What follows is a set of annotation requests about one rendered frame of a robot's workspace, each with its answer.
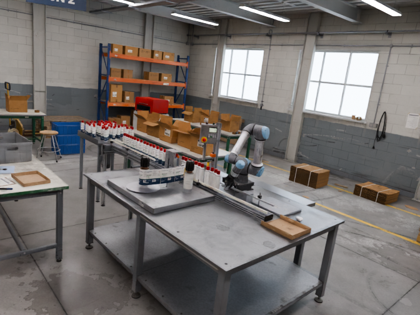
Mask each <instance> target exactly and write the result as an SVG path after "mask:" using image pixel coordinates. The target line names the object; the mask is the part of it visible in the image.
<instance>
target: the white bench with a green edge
mask: <svg viewBox="0 0 420 315"><path fill-rule="evenodd" d="M0 166H15V168H14V173H21V172H28V171H39V172H40V173H42V174H43V175H45V176H46V177H48V178H49V179H50V180H51V183H48V184H40V185H36V186H28V187H23V186H22V185H21V184H19V183H18V182H17V181H16V180H15V179H13V178H12V177H11V174H0V178H5V177H6V178H12V180H11V181H13V182H15V183H16V184H12V185H8V186H1V187H0V188H13V190H5V189H0V202H5V201H18V200H19V199H28V198H36V197H42V196H51V195H56V243H53V244H48V245H45V246H40V247H35V248H32V249H27V250H25V248H24V246H23V245H22V243H21V241H20V240H19V238H18V236H17V235H16V233H15V232H14V229H13V228H12V226H11V225H10V223H9V221H8V219H7V218H6V216H5V215H4V213H3V211H2V209H1V208H0V216H1V218H2V220H3V221H4V223H5V225H6V227H7V228H8V230H9V232H10V233H11V236H12V238H13V239H14V241H15V243H16V244H17V246H18V248H19V250H20V251H18V252H13V253H9V254H4V255H0V261H3V260H6V259H11V258H16V257H19V256H25V255H28V254H32V253H38V252H41V251H45V250H48V249H53V248H56V259H57V260H56V261H57V262H61V261H62V260H61V259H62V258H63V189H69V186H68V185H67V184H66V183H65V182H64V181H63V180H62V179H61V178H59V177H58V176H57V175H56V174H54V173H53V172H52V171H51V170H50V169H49V168H48V167H47V166H45V165H44V164H43V163H42V162H41V161H40V160H39V159H38V158H36V157H35V156H34V155H33V154H32V161H29V162H15V163H7V164H0Z"/></svg>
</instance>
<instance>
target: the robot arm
mask: <svg viewBox="0 0 420 315"><path fill-rule="evenodd" d="M250 136H254V139H255V140H256V143H255V149H254V159H253V162H251V161H250V160H249V159H248V158H240V157H238V155H239V153H240V152H241V149H242V148H243V146H244V144H245V142H246V141H247V139H248V138H249V137H250ZM268 137H269V128H268V127H266V126H261V125H258V124H249V125H247V126H246V127H245V128H244V129H243V130H242V131H241V135H240V137H239V139H238V140H237V143H236V144H235V146H234V147H233V149H232V151H231V153H230V154H227V155H226V156H225V159H224V160H225V161H226V162H227V163H231V164H235V166H234V167H233V169H232V170H231V172H230V174H228V175H227V177H224V180H222V181H224V184H223V185H222V187H224V190H228V189H230V188H232V186H233V185H234V181H236V182H237V183H241V184H247V183H248V181H249V179H248V174H251V175H253V176H257V177H260V176H261V175H262V174H263V172H264V166H263V163H262V158H263V149H264V142H265V141H266V140H267V139H268Z"/></svg>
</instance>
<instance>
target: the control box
mask: <svg viewBox="0 0 420 315"><path fill-rule="evenodd" d="M209 127H215V128H217V133H213V132H209ZM208 134H217V136H218V126H217V125H213V124H206V123H201V131H200V137H199V142H200V143H205V144H216V143H217V137H216V138H210V137H208ZM203 138H206V142H203Z"/></svg>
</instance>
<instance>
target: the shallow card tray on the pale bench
mask: <svg viewBox="0 0 420 315"><path fill-rule="evenodd" d="M11 177H12V178H13V179H15V180H16V181H17V182H18V183H19V184H21V185H22V186H23V187H28V186H36V185H40V184H48V183H51V180H50V179H49V178H48V177H46V176H45V175H43V174H42V173H40V172H39V171H28V172H17V173H11Z"/></svg>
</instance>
